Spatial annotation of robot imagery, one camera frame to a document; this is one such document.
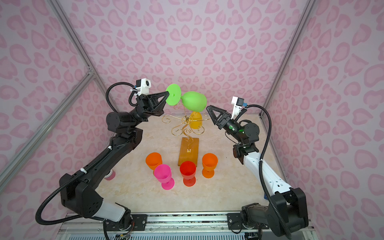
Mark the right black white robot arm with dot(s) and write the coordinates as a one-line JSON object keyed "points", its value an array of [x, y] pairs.
{"points": [[287, 210]]}

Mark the pink wine glass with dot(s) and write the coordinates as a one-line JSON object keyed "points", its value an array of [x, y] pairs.
{"points": [[163, 174]]}

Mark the gold wire glass rack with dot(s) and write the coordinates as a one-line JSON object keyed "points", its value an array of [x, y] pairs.
{"points": [[189, 149]]}

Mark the orange wine glass front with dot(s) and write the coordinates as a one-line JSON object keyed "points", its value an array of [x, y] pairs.
{"points": [[153, 160]]}

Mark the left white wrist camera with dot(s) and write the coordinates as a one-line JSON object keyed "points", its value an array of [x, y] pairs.
{"points": [[142, 87]]}

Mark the yellow wine glass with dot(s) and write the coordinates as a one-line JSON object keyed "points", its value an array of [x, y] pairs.
{"points": [[196, 120]]}

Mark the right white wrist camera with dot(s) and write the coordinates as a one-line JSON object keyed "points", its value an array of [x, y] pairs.
{"points": [[238, 105]]}

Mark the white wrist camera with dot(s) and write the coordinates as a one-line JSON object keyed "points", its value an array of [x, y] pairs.
{"points": [[238, 105], [142, 87]]}

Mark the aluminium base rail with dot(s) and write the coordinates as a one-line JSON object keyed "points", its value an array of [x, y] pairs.
{"points": [[169, 226]]}

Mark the red wine glass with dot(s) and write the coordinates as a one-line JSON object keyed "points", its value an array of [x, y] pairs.
{"points": [[188, 172]]}

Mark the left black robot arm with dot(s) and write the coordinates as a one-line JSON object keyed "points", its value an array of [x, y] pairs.
{"points": [[79, 190]]}

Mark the green wine glass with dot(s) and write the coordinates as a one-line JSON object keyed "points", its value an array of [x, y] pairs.
{"points": [[192, 101]]}

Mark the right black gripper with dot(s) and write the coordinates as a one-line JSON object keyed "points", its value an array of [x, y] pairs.
{"points": [[224, 122]]}

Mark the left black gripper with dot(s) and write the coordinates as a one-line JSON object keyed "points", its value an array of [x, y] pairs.
{"points": [[145, 107]]}

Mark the orange wine glass back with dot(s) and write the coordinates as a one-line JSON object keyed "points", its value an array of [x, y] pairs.
{"points": [[209, 162]]}

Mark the orange wine glass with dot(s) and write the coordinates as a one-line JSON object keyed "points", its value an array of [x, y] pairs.
{"points": [[209, 162], [153, 160]]}

